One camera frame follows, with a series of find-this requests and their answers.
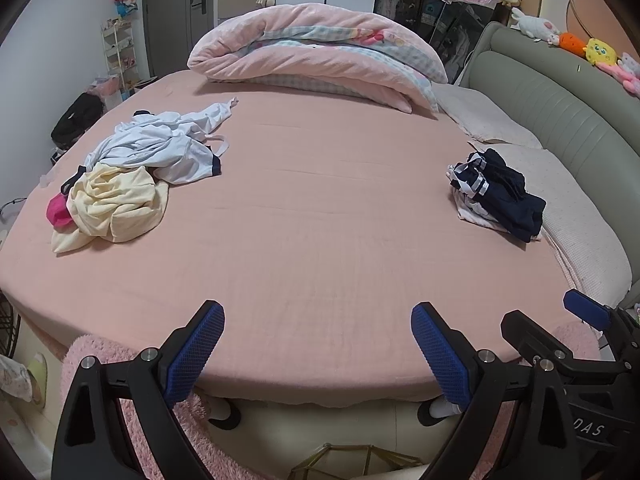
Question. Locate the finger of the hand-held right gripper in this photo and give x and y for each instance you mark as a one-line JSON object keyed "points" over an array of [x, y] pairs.
{"points": [[587, 307], [550, 340]]}

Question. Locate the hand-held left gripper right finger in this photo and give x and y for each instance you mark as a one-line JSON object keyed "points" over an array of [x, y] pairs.
{"points": [[440, 360]]}

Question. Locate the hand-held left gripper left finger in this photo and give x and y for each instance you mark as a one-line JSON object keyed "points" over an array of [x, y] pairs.
{"points": [[197, 355]]}

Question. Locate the white t-shirt navy trim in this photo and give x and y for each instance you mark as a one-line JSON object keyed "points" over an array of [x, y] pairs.
{"points": [[175, 160]]}

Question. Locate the stack of folded navy clothes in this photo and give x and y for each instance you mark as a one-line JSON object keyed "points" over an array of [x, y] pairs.
{"points": [[510, 200]]}

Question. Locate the black white shoe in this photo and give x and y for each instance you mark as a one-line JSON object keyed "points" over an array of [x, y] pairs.
{"points": [[225, 417], [440, 410]]}

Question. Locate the green slipper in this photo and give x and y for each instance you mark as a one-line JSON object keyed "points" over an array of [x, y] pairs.
{"points": [[37, 375]]}

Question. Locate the pale yellow garment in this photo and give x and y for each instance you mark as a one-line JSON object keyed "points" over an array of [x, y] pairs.
{"points": [[115, 205]]}

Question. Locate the white patterned cloth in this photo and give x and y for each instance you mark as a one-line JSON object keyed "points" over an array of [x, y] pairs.
{"points": [[15, 380]]}

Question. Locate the bright pink garment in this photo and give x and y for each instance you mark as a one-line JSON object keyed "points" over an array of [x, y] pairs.
{"points": [[56, 212]]}

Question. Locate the grey-green padded headboard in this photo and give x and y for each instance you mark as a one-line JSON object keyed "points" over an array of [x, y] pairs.
{"points": [[550, 100]]}

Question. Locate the pink plush toy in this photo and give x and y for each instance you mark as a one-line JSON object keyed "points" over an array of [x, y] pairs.
{"points": [[627, 72]]}

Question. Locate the yellow sponge plush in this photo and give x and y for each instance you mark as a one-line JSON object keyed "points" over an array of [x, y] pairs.
{"points": [[602, 52]]}

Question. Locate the black bag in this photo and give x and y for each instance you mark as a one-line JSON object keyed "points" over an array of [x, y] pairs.
{"points": [[77, 120]]}

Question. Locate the orange carrot plush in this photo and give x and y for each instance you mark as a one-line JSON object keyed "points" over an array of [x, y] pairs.
{"points": [[572, 42]]}

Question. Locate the pink storage box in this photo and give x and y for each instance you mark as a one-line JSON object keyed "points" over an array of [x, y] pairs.
{"points": [[105, 89]]}

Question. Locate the white rabbit plush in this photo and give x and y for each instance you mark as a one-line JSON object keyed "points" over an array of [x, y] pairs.
{"points": [[535, 24]]}

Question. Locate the white shelf rack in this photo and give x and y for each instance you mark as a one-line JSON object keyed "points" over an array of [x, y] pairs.
{"points": [[120, 60]]}

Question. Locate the folded pink quilt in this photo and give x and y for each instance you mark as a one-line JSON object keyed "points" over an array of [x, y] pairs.
{"points": [[300, 60]]}

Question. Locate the grey door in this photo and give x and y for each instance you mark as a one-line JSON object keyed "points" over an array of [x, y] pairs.
{"points": [[170, 20]]}

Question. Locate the beige cabinet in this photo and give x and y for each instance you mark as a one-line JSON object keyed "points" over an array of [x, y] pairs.
{"points": [[240, 2]]}

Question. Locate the red blue plush figure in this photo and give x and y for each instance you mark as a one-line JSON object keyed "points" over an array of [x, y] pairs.
{"points": [[125, 0]]}

